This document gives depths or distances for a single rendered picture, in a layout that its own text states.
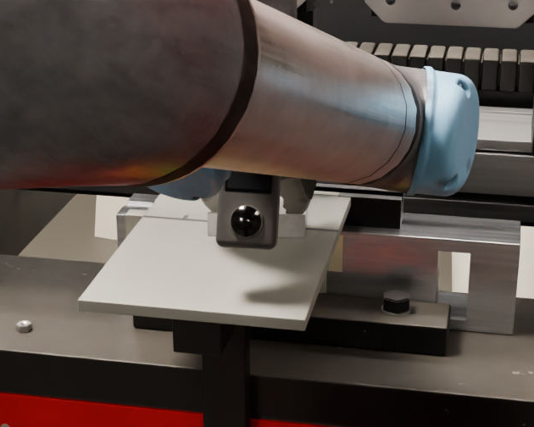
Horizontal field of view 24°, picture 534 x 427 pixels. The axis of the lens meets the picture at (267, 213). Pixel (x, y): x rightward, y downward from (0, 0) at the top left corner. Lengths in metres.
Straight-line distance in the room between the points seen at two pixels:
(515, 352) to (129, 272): 0.38
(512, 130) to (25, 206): 0.68
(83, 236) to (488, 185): 2.39
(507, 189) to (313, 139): 0.88
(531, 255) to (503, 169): 1.69
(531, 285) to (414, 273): 1.96
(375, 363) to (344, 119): 0.58
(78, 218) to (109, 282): 2.83
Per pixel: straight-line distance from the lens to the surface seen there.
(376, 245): 1.17
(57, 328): 1.21
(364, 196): 1.17
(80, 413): 1.19
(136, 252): 1.05
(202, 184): 0.77
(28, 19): 0.37
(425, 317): 1.16
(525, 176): 1.41
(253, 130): 0.49
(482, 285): 1.18
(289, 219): 1.07
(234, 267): 1.02
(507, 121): 1.47
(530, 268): 3.11
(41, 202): 1.79
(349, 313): 1.16
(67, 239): 3.68
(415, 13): 1.09
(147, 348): 1.16
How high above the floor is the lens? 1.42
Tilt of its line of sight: 22 degrees down
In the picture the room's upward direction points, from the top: straight up
